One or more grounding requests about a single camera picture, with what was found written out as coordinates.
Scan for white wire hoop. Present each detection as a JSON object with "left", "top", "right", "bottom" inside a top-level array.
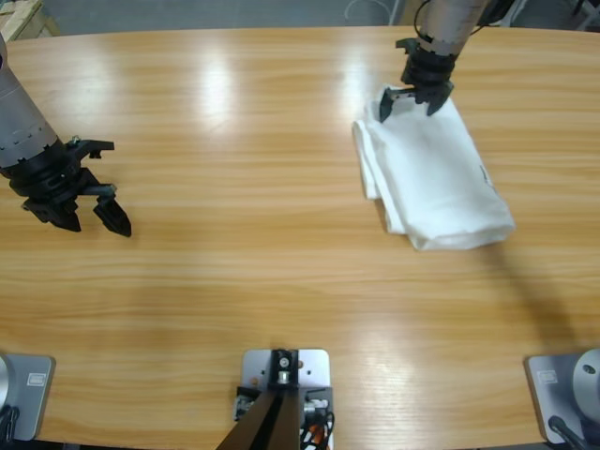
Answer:
[{"left": 345, "top": 0, "right": 395, "bottom": 23}]

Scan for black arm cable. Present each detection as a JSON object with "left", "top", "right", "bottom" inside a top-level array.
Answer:
[{"left": 412, "top": 0, "right": 513, "bottom": 38}]

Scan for silver metal clamp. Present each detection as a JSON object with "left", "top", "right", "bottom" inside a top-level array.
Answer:
[
  {"left": 302, "top": 386, "right": 335, "bottom": 422},
  {"left": 233, "top": 384, "right": 258, "bottom": 422}
]

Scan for grey metal stand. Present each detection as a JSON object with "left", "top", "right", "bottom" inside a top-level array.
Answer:
[{"left": 570, "top": 0, "right": 600, "bottom": 33}]

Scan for black base cable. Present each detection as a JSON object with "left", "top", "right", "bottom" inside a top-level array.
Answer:
[
  {"left": 0, "top": 405, "right": 23, "bottom": 443},
  {"left": 547, "top": 414, "right": 587, "bottom": 450}
]

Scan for stacked wooden boards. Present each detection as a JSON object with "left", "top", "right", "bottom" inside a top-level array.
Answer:
[{"left": 0, "top": 0, "right": 62, "bottom": 43}]

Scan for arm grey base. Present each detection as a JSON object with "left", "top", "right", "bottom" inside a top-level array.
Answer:
[
  {"left": 0, "top": 353, "right": 56, "bottom": 442},
  {"left": 523, "top": 347, "right": 600, "bottom": 444}
]

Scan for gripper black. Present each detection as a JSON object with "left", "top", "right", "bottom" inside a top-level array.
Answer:
[
  {"left": 7, "top": 145, "right": 134, "bottom": 238},
  {"left": 378, "top": 45, "right": 457, "bottom": 125}
]

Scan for orange and black cable bundle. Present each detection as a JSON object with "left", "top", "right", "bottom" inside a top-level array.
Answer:
[{"left": 298, "top": 411, "right": 337, "bottom": 450}]

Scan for grey chair leg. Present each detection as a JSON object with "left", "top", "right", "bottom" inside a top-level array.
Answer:
[{"left": 496, "top": 0, "right": 531, "bottom": 27}]

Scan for white mounting block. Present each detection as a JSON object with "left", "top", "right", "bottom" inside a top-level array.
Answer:
[{"left": 241, "top": 347, "right": 337, "bottom": 450}]

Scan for brown cardboard box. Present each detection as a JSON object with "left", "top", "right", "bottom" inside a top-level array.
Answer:
[{"left": 400, "top": 0, "right": 421, "bottom": 27}]

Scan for dark camera post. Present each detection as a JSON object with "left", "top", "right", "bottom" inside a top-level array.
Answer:
[{"left": 216, "top": 347, "right": 304, "bottom": 450}]

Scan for white t-shirt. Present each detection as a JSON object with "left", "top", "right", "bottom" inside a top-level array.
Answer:
[{"left": 351, "top": 82, "right": 517, "bottom": 252}]

